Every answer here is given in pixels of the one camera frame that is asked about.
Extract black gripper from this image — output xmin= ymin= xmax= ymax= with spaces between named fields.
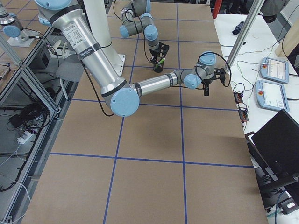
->
xmin=202 ymin=79 xmax=212 ymax=96
xmin=149 ymin=47 xmax=163 ymax=61

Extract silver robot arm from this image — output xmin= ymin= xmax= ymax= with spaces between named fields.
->
xmin=36 ymin=0 xmax=216 ymax=117
xmin=120 ymin=0 xmax=169 ymax=64

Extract black mesh pen cup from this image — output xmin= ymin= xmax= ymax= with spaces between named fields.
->
xmin=153 ymin=62 xmax=164 ymax=73

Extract black folded umbrella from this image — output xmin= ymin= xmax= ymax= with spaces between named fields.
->
xmin=232 ymin=21 xmax=244 ymax=35

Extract lower teach pendant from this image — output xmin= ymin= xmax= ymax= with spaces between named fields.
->
xmin=255 ymin=80 xmax=290 ymax=112

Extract teach pendant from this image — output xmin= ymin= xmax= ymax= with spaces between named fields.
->
xmin=255 ymin=80 xmax=290 ymax=112
xmin=260 ymin=57 xmax=289 ymax=84

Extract upper teach pendant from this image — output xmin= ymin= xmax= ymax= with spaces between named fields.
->
xmin=260 ymin=57 xmax=289 ymax=84

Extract black laptop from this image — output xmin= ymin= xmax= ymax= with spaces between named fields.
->
xmin=246 ymin=109 xmax=299 ymax=180

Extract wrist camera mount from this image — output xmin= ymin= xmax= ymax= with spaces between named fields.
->
xmin=213 ymin=68 xmax=226 ymax=84
xmin=159 ymin=42 xmax=170 ymax=58

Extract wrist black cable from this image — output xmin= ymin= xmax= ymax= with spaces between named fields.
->
xmin=195 ymin=52 xmax=233 ymax=88

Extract white pedestal column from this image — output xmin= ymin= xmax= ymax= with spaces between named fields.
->
xmin=83 ymin=0 xmax=126 ymax=77

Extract aluminium frame post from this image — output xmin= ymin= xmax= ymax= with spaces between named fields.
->
xmin=225 ymin=0 xmax=265 ymax=72

